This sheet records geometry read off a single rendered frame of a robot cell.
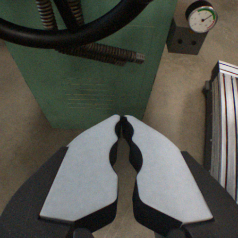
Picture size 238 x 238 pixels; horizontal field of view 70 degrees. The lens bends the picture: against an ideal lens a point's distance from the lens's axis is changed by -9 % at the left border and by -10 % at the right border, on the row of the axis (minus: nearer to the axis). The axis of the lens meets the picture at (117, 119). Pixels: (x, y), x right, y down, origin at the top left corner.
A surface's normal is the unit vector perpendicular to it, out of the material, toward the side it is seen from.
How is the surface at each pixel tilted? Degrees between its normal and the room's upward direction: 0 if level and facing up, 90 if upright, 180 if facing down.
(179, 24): 0
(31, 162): 0
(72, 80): 90
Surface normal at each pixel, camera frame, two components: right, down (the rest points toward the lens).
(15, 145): 0.03, -0.47
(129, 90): -0.01, 0.88
